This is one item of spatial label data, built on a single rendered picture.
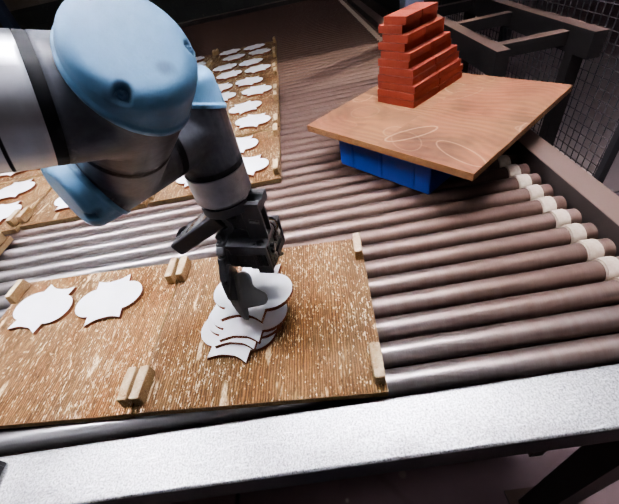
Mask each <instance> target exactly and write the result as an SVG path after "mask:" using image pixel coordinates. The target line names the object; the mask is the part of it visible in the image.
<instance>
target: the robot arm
mask: <svg viewBox="0 0 619 504"><path fill-rule="evenodd" d="M226 107H227V105H226V103H225V102H224V99H223V96H222V94H221V91H220V89H219V86H218V84H217V83H216V80H215V78H214V75H213V73H212V72H211V71H210V69H208V68H207V67H205V66H203V65H199V64H197V61H196V55H195V51H194V50H193V48H192V46H191V44H190V42H189V40H188V38H187V37H186V35H185V34H184V32H183V31H182V29H181V28H180V27H179V26H178V25H177V23H176V22H175V21H174V20H173V19H172V18H171V17H170V16H169V15H168V14H166V13H165V12H164V11H163V10H162V9H160V8H159V7H157V6H156V5H155V4H153V3H152V2H150V1H148V0H65V1H64V2H62V4H61V5H60V7H59V8H58V10H57V12H56V15H55V19H54V24H53V26H52V29H51V30H36V29H24V30H23V29H11V28H10V29H9V28H0V174H3V173H10V172H18V171H25V170H32V169H39V168H41V172H42V174H43V176H44V177H45V179H46V180H47V182H48V183H49V185H50V186H51V187H52V188H53V190H54V191H55V192H56V193H57V195H58V196H59V197H60V198H61V199H62V200H63V201H64V203H65V204H66V205H67V206H68V207H69V208H70V209H71V210H72V211H73V212H74V213H75V214H76V215H77V216H78V217H80V218H81V219H82V220H83V221H85V222H86V223H88V224H89V225H92V226H104V225H106V224H107V223H109V222H111V221H113V220H114V219H116V218H118V217H120V216H121V215H123V214H125V215H126V214H128V213H130V212H131V209H133V208H134V207H136V206H137V205H139V204H140V203H142V202H143V201H145V200H147V199H148V198H150V197H151V196H153V195H154V194H156V193H157V192H159V191H161V190H162V189H164V188H165V187H167V186H168V185H170V184H171V183H173V182H175V181H176V180H178V179H179V178H181V177H182V176H184V177H185V180H186V182H187V184H188V186H189V188H190V190H191V192H192V194H193V196H194V198H195V200H196V202H197V204H198V205H199V206H201V209H202V211H203V213H202V214H201V215H199V216H198V217H197V218H195V219H194V220H193V221H192V222H190V223H189V224H188V225H186V226H183V227H181V228H180V229H179V230H178V232H177V234H176V238H175V240H174V241H173V242H172V244H171V247H172V248H173V249H174V250H175V251H177V252H178V253H179V254H181V255H184V254H185V253H187V252H188V251H190V250H191V249H193V248H195V247H197V246H198V245H199V244H200V243H202V242H203V241H205V240H206V239H208V238H209V237H211V236H212V235H214V234H215V233H216V235H215V239H216V240H217V242H216V244H215V245H216V255H217V257H218V259H217V261H218V265H219V276H220V281H221V285H222V287H223V290H224V292H225V294H226V296H227V298H228V300H230V302H231V303H232V305H233V307H234V308H235V309H236V311H237V312H238V313H239V314H240V316H241V317H242V318H243V319H244V320H249V312H248V308H251V307H256V306H261V305H265V304H266V303H267V301H268V297H267V295H266V293H265V292H263V291H261V290H259V289H257V288H255V287H254V285H253V283H252V278H251V276H250V274H249V273H248V272H246V271H239V272H238V273H237V269H236V268H235V267H239V266H240V267H245V268H252V269H259V272H260V273H274V272H275V271H274V268H275V266H276V263H277V260H278V257H279V256H282V255H284V253H283V251H282V248H283V245H284V242H285V241H286V240H285V236H284V233H283V229H282V226H281V223H280V219H279V216H278V215H268V214H267V211H266V208H265V205H264V203H265V201H266V199H267V197H268V196H267V193H266V190H265V189H251V182H250V179H249V176H248V173H247V170H246V167H245V164H244V161H243V158H242V155H241V152H240V149H239V146H238V143H237V140H236V137H235V134H234V131H233V128H232V125H231V122H230V119H229V116H228V113H227V110H226Z"/></svg>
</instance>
